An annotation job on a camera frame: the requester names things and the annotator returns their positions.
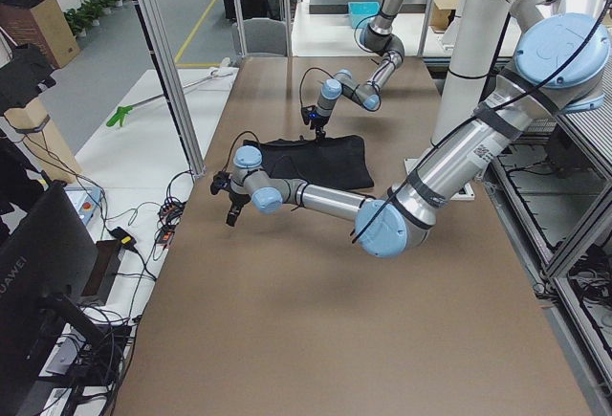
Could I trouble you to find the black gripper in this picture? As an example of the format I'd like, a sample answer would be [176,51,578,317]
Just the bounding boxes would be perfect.
[226,185,249,227]
[311,118,329,143]

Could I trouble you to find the black printed t-shirt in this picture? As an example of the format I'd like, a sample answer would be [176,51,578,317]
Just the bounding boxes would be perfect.
[243,135,374,190]

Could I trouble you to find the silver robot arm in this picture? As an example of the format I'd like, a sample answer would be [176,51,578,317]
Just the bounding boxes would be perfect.
[304,0,404,139]
[210,0,610,257]

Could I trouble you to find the power strip with plugs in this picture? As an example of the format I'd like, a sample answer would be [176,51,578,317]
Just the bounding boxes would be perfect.
[155,196,186,249]

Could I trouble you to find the black computer monitor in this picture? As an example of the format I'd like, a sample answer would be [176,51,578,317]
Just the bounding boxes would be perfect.
[1,182,118,415]

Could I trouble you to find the cardboard box with bag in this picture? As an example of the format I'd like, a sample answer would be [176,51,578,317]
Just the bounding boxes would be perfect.
[1,0,80,68]

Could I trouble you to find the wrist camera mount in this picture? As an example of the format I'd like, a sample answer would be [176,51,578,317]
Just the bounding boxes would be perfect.
[209,170,230,195]
[300,105,317,125]

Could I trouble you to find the green handled grabber tool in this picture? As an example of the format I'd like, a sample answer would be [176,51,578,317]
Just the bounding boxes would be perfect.
[105,67,231,127]

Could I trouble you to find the aluminium cage frame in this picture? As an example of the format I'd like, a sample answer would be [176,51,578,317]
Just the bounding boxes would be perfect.
[477,90,612,416]

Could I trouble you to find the aluminium frame post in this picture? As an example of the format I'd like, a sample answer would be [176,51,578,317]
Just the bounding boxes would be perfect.
[132,0,206,178]

